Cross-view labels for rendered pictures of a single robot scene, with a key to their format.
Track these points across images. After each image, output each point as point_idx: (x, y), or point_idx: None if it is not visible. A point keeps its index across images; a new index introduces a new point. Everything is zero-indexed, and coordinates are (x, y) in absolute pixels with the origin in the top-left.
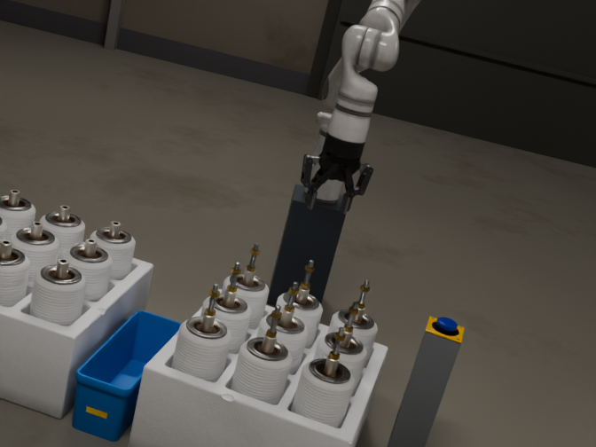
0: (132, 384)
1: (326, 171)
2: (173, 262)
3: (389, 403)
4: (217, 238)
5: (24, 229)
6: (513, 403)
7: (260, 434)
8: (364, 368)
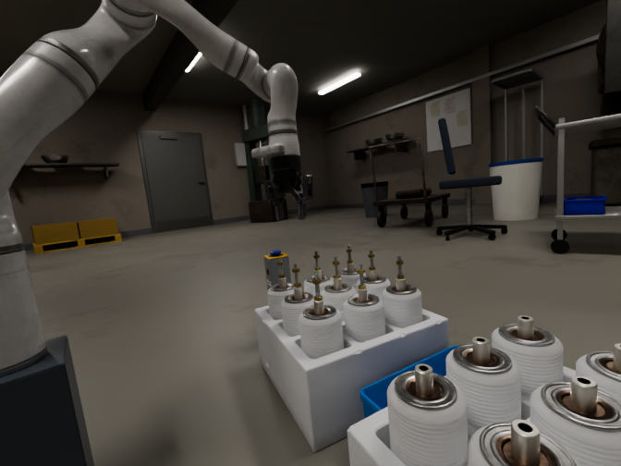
0: (450, 348)
1: (299, 185)
2: None
3: (229, 366)
4: None
5: (618, 424)
6: (163, 347)
7: None
8: None
